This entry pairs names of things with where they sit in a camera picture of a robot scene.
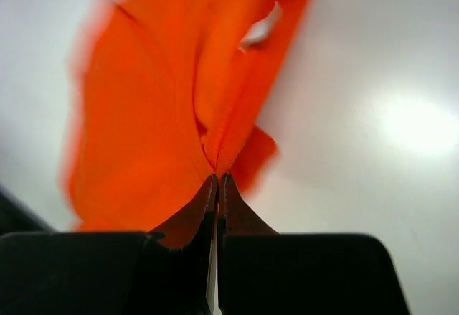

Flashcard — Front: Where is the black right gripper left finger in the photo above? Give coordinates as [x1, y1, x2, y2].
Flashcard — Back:
[0, 174, 219, 315]

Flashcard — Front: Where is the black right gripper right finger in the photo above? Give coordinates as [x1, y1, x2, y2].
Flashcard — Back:
[217, 173, 412, 315]

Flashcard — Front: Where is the orange t-shirt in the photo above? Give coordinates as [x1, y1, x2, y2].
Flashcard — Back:
[65, 0, 310, 248]

